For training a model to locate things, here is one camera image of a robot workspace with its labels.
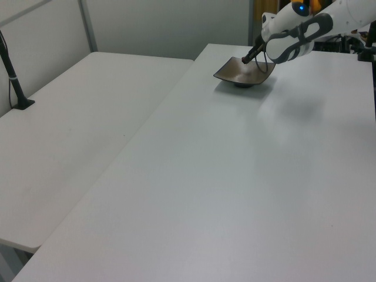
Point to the white gripper block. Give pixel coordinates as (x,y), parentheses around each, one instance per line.
(268,26)

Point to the red strawberry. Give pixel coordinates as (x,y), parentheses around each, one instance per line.
(244,60)

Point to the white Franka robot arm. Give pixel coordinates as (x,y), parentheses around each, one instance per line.
(346,11)

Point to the brown square ceramic plate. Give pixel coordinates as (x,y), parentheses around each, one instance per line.
(235,73)

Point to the yellow panel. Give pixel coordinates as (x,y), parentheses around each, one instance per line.
(264,7)

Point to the black equipment box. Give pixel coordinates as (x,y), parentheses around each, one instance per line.
(327,45)

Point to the black stand with clamp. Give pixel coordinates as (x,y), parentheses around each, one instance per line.
(366,54)

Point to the white side table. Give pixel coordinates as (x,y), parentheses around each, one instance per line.
(73,117)

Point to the grey metal partition post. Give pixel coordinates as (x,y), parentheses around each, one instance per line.
(88,26)

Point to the black camera stand pole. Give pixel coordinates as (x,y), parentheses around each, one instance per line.
(15,86)

